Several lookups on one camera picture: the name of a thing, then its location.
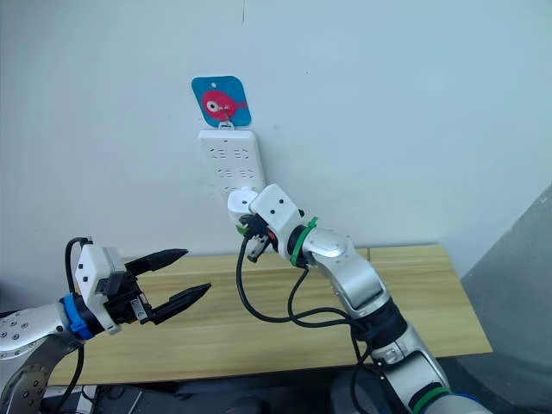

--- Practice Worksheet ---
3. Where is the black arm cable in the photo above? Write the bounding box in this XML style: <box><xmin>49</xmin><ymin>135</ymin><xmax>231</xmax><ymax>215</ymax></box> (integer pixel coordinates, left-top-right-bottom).
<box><xmin>235</xmin><ymin>235</ymin><xmax>377</xmax><ymax>409</ymax></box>
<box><xmin>54</xmin><ymin>235</ymin><xmax>95</xmax><ymax>413</ymax></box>

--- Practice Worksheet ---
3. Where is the green right wrist cable tie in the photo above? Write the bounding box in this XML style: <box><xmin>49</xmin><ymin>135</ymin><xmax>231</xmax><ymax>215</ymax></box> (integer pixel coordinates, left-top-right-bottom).
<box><xmin>287</xmin><ymin>216</ymin><xmax>319</xmax><ymax>270</ymax></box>

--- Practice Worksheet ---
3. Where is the blue left wrist strap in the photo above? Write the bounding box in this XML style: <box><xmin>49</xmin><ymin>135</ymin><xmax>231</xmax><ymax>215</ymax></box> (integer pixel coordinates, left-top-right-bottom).
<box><xmin>59</xmin><ymin>292</ymin><xmax>94</xmax><ymax>342</ymax></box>

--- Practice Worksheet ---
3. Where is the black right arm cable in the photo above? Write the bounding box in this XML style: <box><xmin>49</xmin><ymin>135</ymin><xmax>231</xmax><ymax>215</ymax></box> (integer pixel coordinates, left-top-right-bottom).
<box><xmin>235</xmin><ymin>235</ymin><xmax>377</xmax><ymax>409</ymax></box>

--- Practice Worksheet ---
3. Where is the white power strip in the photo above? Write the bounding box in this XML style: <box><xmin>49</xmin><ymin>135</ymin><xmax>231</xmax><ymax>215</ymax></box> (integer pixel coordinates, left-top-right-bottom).
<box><xmin>197</xmin><ymin>128</ymin><xmax>267</xmax><ymax>198</ymax></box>

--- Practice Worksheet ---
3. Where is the blue fish wall hook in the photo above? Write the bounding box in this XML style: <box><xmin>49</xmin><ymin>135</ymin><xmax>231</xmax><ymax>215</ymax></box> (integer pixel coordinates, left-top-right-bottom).
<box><xmin>191</xmin><ymin>75</ymin><xmax>253</xmax><ymax>129</ymax></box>

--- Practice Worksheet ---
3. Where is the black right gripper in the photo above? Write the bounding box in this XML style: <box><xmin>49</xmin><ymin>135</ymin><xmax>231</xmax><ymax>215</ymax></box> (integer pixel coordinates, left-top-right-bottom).
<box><xmin>235</xmin><ymin>214</ymin><xmax>279</xmax><ymax>264</ymax></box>

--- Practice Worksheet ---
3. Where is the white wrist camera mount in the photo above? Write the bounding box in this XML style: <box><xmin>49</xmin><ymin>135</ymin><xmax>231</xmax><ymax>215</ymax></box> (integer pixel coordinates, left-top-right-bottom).
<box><xmin>248</xmin><ymin>184</ymin><xmax>308</xmax><ymax>260</ymax></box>
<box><xmin>73</xmin><ymin>244</ymin><xmax>127</xmax><ymax>336</ymax></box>

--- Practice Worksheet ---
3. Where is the white box under table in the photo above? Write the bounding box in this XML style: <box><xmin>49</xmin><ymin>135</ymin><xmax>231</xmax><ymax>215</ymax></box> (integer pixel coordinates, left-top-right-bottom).
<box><xmin>41</xmin><ymin>385</ymin><xmax>101</xmax><ymax>414</ymax></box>

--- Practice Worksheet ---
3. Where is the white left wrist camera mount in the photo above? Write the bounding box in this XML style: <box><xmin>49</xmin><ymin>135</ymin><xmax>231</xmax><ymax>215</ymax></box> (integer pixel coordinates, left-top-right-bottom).
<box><xmin>73</xmin><ymin>244</ymin><xmax>127</xmax><ymax>336</ymax></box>

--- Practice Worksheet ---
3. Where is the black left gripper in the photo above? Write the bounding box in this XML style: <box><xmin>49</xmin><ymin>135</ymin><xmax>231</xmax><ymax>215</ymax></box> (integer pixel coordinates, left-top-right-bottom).
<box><xmin>97</xmin><ymin>248</ymin><xmax>212</xmax><ymax>327</ymax></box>

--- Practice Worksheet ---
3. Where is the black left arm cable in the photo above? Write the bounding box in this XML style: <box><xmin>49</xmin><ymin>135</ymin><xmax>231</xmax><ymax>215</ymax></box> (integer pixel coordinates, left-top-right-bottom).
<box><xmin>54</xmin><ymin>235</ymin><xmax>95</xmax><ymax>413</ymax></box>

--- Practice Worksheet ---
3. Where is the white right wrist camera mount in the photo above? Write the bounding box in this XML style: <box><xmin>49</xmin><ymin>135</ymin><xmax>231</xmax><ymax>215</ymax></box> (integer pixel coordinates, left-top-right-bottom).
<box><xmin>248</xmin><ymin>184</ymin><xmax>308</xmax><ymax>260</ymax></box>

